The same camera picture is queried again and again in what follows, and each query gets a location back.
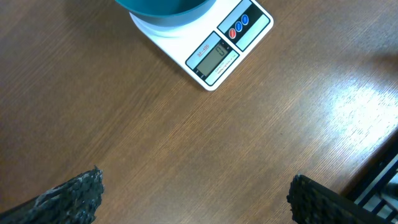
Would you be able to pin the teal plastic bowl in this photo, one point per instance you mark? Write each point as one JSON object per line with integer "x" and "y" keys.
{"x": 167, "y": 12}

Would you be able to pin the white digital kitchen scale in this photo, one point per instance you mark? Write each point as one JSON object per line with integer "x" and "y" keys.
{"x": 212, "y": 46}

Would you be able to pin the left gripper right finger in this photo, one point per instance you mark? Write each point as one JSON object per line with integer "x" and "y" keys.
{"x": 312, "y": 203}

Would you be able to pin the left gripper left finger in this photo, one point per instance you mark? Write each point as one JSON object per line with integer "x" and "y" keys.
{"x": 74, "y": 201}

